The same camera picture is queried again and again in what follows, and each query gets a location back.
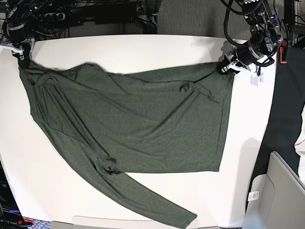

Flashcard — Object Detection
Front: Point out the dark grey cloth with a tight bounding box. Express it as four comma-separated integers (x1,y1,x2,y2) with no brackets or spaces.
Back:
252,46,305,178

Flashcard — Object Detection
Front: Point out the red black clamp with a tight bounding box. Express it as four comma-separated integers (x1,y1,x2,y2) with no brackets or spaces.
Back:
277,38,292,64

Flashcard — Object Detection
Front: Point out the white power strip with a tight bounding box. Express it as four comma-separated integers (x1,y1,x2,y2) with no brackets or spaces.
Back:
38,12,66,21

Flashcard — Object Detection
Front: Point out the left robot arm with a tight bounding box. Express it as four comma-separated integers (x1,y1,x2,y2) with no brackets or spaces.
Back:
217,0,283,76

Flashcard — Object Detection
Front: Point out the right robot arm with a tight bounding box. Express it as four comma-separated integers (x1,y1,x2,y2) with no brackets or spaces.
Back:
2,0,35,69

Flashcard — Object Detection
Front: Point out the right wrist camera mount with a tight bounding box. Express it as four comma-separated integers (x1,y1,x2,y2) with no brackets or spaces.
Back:
0,44,23,53

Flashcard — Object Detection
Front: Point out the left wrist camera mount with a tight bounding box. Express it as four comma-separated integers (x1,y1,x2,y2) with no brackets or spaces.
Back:
250,66,264,86

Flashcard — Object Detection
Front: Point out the white cloth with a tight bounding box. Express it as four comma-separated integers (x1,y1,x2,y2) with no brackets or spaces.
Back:
295,133,305,155

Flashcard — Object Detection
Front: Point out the white paper tag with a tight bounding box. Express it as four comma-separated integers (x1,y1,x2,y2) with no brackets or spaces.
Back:
247,190,259,202

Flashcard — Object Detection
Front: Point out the black box with label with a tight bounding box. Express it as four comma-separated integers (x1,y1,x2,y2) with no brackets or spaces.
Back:
0,165,22,229

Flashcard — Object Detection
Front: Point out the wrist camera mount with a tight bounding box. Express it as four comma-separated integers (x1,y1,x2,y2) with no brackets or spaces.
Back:
250,66,264,86
0,44,23,53

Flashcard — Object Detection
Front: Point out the grey plastic bin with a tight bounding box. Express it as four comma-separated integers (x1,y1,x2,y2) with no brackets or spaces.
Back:
242,151,305,229

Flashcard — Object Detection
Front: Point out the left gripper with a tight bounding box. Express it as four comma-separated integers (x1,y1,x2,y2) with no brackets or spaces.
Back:
216,51,249,75

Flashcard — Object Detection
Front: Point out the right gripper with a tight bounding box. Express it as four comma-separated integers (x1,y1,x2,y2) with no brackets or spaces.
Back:
11,42,32,69

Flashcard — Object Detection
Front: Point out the green long-sleeve T-shirt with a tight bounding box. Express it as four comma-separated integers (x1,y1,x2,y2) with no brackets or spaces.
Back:
20,62,234,229

